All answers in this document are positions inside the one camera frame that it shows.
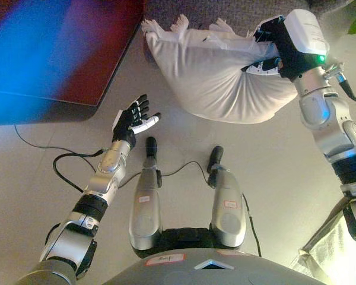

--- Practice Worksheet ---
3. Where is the thin black floor cable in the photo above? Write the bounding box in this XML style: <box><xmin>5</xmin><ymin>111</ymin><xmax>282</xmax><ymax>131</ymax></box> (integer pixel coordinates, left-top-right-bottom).
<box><xmin>14</xmin><ymin>123</ymin><xmax>101</xmax><ymax>157</ymax></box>

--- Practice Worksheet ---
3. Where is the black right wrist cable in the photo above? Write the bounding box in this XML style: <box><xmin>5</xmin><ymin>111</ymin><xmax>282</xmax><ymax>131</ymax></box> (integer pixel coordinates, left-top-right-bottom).
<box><xmin>329</xmin><ymin>64</ymin><xmax>356</xmax><ymax>125</ymax></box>

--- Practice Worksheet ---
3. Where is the black robot pelvis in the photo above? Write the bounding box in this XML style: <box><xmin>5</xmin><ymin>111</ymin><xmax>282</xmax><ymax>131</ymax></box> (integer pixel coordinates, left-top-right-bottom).
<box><xmin>133</xmin><ymin>227</ymin><xmax>244</xmax><ymax>259</ymax></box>

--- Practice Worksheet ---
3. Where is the black right leg cable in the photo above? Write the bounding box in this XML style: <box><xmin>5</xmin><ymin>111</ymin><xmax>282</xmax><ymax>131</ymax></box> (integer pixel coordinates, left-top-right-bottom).
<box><xmin>240</xmin><ymin>192</ymin><xmax>262</xmax><ymax>258</ymax></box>

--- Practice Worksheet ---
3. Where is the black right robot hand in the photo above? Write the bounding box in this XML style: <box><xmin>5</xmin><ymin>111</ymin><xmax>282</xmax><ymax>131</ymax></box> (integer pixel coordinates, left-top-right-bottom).
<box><xmin>240</xmin><ymin>8</ymin><xmax>330</xmax><ymax>81</ymax></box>

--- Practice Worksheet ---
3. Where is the grey robot torso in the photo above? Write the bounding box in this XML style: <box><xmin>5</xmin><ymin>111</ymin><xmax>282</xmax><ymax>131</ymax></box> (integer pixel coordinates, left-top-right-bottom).
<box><xmin>102</xmin><ymin>248</ymin><xmax>327</xmax><ymax>285</ymax></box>

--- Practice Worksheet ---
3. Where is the grey fabric armchair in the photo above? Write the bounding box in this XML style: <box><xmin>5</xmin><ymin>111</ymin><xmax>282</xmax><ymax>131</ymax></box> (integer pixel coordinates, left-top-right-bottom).
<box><xmin>144</xmin><ymin>0</ymin><xmax>355</xmax><ymax>38</ymax></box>

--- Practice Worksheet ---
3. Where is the glossy dark red cabinet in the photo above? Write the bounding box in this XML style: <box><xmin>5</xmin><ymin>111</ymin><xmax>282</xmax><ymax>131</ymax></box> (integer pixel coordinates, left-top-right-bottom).
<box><xmin>0</xmin><ymin>0</ymin><xmax>146</xmax><ymax>127</ymax></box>

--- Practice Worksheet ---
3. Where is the thick black left wrist cable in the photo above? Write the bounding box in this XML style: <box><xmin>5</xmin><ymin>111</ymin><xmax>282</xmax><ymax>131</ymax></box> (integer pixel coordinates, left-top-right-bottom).
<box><xmin>53</xmin><ymin>150</ymin><xmax>104</xmax><ymax>193</ymax></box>

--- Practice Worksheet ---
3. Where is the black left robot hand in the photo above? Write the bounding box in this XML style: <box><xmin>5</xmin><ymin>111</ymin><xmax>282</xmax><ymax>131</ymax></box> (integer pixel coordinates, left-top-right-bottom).
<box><xmin>112</xmin><ymin>94</ymin><xmax>161</xmax><ymax>148</ymax></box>

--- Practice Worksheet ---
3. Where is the beige tasselled pillow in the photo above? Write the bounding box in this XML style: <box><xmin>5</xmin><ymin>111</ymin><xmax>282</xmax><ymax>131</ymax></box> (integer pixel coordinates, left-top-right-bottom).
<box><xmin>141</xmin><ymin>14</ymin><xmax>299</xmax><ymax>125</ymax></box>

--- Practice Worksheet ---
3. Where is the thin black cable between legs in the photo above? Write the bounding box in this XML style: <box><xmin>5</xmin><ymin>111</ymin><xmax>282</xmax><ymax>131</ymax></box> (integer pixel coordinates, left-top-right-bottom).
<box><xmin>118</xmin><ymin>161</ymin><xmax>210</xmax><ymax>188</ymax></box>

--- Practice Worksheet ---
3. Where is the silver left robot leg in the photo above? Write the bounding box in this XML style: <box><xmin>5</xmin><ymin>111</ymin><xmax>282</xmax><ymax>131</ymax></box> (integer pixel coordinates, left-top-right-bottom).
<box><xmin>128</xmin><ymin>136</ymin><xmax>164</xmax><ymax>259</ymax></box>

